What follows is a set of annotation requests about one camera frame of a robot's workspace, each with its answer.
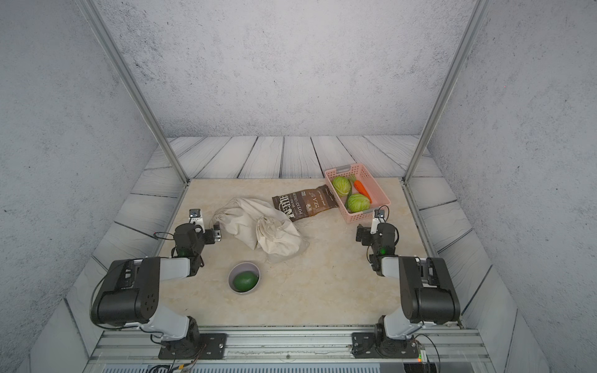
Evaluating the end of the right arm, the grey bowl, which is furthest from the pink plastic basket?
the grey bowl

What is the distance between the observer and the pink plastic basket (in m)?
1.03

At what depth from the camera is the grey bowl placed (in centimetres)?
82
